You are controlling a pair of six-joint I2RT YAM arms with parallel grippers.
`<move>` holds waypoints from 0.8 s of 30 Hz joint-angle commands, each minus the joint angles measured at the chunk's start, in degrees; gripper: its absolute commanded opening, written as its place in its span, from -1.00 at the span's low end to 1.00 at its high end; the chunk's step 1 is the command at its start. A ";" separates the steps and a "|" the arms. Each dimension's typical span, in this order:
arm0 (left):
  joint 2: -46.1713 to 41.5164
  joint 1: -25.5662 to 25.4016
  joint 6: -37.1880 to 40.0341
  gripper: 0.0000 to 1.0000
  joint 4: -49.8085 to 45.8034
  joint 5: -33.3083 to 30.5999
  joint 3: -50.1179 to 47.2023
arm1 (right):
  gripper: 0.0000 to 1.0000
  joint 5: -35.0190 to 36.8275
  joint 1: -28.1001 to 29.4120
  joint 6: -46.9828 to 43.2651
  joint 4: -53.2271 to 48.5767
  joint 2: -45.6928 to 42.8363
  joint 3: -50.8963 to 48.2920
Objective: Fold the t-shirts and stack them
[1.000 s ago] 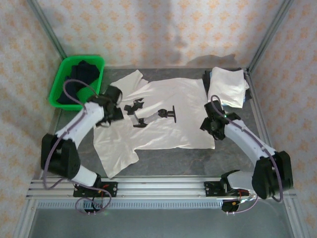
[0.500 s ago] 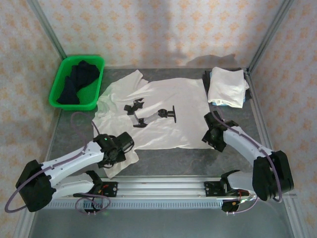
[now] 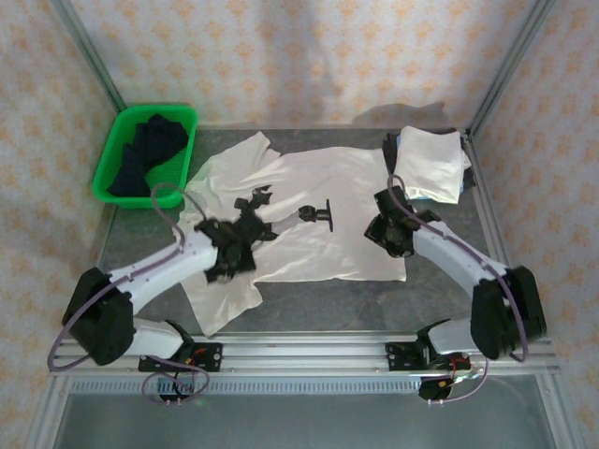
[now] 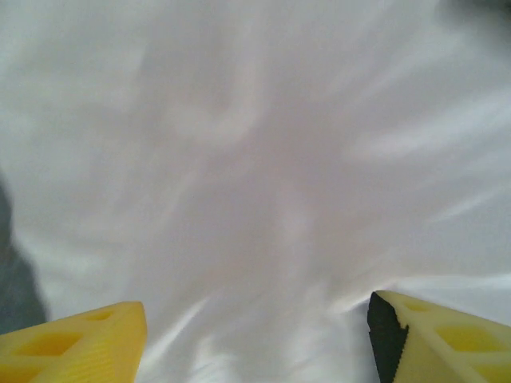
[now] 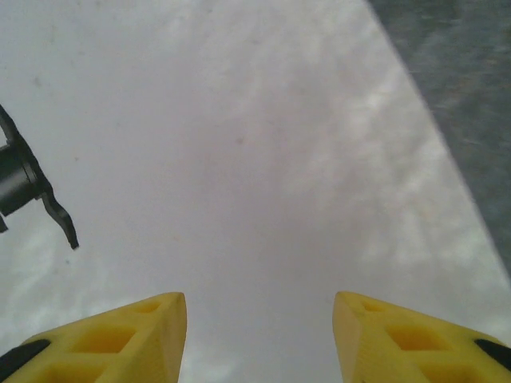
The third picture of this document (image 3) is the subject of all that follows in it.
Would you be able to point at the white t-shirt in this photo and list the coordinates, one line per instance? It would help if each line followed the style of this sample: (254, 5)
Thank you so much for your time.
(327, 178)
(430, 159)

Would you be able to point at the folded white t-shirt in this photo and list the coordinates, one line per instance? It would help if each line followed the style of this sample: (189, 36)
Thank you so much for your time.
(430, 159)

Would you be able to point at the green plastic basket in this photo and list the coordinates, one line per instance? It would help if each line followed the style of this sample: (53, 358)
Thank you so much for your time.
(164, 177)

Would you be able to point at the crumpled navy t-shirt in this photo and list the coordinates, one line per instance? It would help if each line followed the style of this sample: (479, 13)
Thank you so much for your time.
(150, 140)

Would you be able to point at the black connector box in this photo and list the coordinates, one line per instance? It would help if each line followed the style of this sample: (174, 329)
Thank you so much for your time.
(435, 390)
(174, 388)

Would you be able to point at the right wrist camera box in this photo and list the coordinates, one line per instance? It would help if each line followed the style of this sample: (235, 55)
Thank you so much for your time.
(389, 200)

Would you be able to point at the aluminium side rail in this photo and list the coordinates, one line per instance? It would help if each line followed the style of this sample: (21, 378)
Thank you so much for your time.
(486, 210)
(106, 234)

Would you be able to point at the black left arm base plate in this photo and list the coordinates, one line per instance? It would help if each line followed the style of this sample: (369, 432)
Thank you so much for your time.
(210, 356)

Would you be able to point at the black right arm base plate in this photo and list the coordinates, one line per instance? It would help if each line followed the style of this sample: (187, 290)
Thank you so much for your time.
(398, 357)

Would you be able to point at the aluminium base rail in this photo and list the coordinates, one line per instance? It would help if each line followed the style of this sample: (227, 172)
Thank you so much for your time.
(304, 355)

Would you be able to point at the aluminium frame post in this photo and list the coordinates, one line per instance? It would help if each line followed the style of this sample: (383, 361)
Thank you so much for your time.
(510, 65)
(89, 51)

